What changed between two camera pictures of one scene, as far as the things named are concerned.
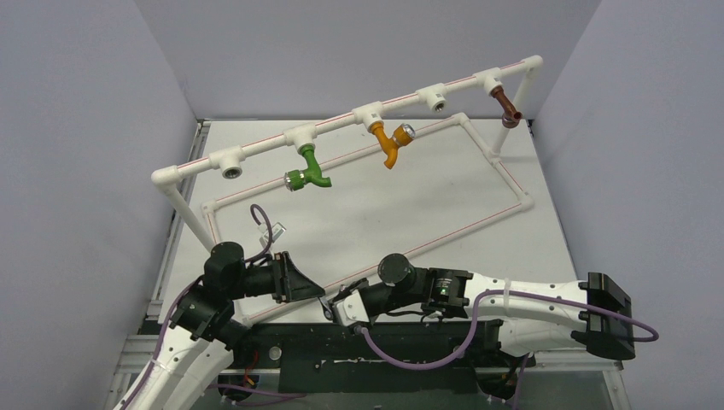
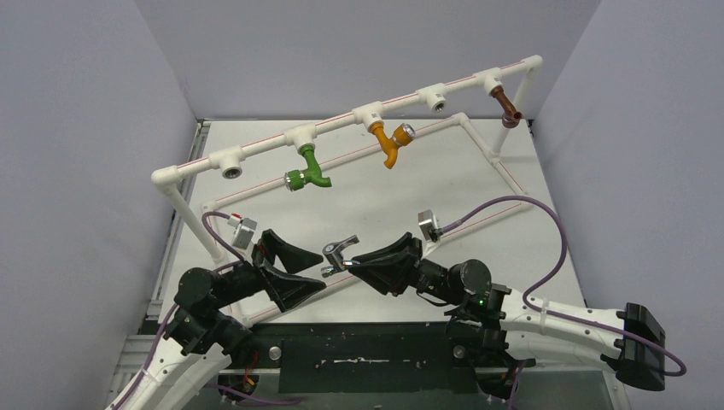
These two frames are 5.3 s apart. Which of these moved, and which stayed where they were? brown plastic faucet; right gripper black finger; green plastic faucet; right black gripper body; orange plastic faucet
Moved: right black gripper body; right gripper black finger
Stayed: brown plastic faucet; orange plastic faucet; green plastic faucet
